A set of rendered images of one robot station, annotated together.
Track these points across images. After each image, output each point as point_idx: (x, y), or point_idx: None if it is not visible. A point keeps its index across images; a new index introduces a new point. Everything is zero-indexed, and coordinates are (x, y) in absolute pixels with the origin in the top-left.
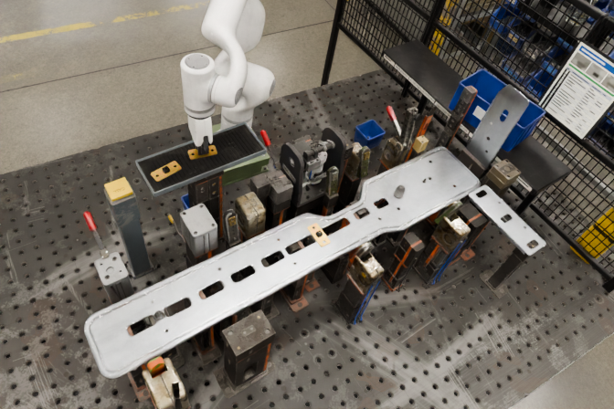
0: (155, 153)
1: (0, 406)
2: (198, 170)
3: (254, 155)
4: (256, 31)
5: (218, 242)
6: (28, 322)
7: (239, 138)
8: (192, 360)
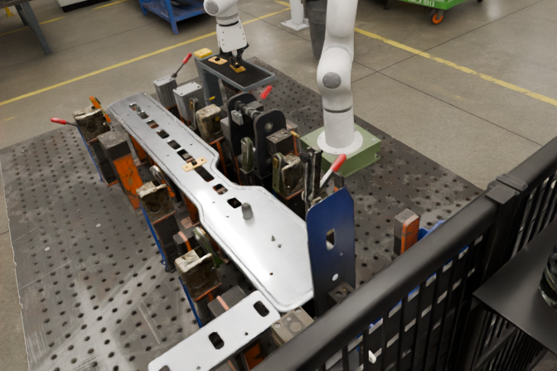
0: (232, 53)
1: None
2: (220, 69)
3: (237, 85)
4: (330, 12)
5: None
6: None
7: (256, 77)
8: (152, 175)
